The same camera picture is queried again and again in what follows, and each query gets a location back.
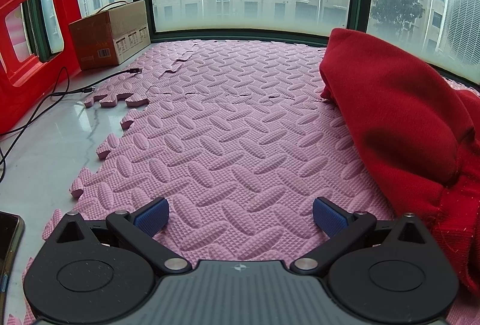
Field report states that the smartphone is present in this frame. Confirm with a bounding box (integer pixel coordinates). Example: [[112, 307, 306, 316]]
[[0, 211, 25, 296]]

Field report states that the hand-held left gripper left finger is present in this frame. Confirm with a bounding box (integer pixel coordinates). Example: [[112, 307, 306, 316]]
[[56, 197, 192, 276]]

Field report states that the tree outside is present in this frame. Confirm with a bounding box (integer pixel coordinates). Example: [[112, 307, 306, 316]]
[[371, 0, 431, 44]]

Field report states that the cardboard box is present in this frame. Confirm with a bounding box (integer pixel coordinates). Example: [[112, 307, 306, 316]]
[[68, 0, 152, 71]]

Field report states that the outdoor air conditioner unit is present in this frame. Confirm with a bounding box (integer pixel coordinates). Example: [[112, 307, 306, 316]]
[[436, 0, 480, 65]]

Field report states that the pink foam puzzle mat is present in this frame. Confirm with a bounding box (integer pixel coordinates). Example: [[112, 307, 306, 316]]
[[22, 40, 480, 325]]

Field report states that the red plastic stool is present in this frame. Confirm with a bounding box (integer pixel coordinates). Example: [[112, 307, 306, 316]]
[[0, 0, 94, 134]]

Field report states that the black cable with plug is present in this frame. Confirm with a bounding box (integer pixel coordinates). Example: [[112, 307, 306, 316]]
[[0, 67, 143, 184]]

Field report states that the red garment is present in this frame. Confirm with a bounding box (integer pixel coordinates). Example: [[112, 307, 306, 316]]
[[319, 28, 480, 293]]

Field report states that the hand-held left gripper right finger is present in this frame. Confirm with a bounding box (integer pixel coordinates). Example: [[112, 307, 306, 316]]
[[290, 197, 429, 276]]

